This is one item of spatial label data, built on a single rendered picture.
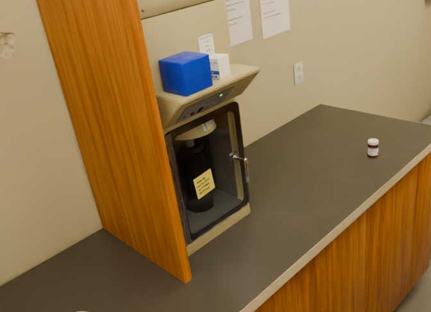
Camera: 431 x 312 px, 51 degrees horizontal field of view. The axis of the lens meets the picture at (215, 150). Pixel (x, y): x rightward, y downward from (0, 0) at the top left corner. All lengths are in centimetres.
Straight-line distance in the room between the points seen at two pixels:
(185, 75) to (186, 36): 17
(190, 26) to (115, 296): 83
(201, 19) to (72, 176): 74
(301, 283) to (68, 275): 78
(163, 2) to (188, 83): 23
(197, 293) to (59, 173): 64
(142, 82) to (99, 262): 73
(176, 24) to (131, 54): 21
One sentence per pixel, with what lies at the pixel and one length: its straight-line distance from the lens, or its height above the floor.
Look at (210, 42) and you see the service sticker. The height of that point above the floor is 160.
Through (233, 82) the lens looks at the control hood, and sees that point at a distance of 130.
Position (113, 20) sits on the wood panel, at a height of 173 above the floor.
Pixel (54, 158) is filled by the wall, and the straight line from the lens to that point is 164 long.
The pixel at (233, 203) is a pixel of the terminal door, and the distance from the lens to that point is 158.
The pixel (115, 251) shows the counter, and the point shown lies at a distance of 164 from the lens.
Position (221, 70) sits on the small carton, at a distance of 130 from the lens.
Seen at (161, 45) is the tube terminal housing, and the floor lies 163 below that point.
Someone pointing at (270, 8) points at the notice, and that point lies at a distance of 224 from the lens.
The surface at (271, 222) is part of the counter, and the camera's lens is 163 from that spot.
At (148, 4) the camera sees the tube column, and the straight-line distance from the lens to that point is 123.
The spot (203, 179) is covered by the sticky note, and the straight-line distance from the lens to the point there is 144.
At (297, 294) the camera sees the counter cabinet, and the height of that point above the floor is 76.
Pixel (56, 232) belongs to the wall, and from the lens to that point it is 174.
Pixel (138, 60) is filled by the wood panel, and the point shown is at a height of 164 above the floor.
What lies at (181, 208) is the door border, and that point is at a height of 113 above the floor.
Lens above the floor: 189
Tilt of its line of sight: 26 degrees down
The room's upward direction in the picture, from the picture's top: 8 degrees counter-clockwise
